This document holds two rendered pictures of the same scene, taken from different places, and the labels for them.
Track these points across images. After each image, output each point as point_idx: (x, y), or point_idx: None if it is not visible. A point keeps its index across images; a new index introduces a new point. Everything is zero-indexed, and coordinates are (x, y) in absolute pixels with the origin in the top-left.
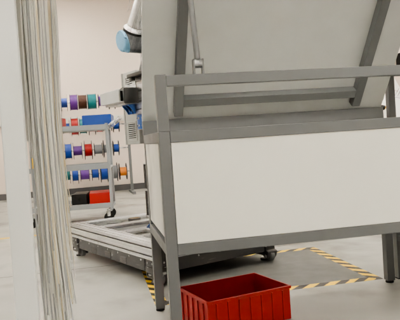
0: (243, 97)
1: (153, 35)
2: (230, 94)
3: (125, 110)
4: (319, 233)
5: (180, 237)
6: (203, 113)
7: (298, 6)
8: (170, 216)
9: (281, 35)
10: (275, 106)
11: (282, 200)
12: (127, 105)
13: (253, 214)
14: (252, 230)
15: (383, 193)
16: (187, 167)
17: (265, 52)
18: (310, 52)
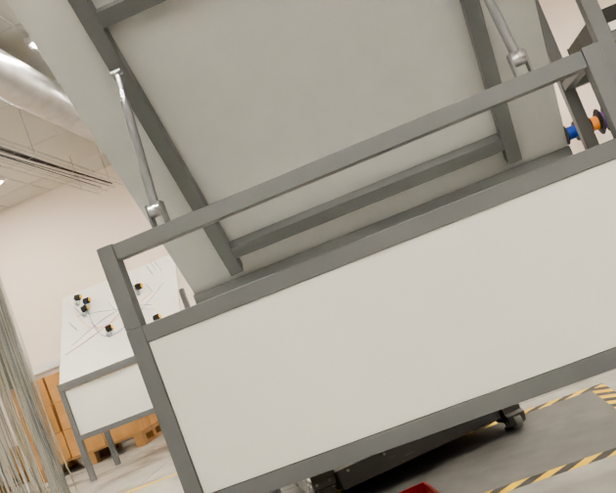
0: (318, 214)
1: (138, 177)
2: (298, 216)
3: None
4: (433, 419)
5: (205, 484)
6: (277, 255)
7: (329, 53)
8: (180, 454)
9: (328, 104)
10: (383, 207)
11: (352, 381)
12: None
13: (308, 417)
14: (316, 444)
15: (531, 318)
16: (184, 372)
17: (317, 138)
18: (390, 111)
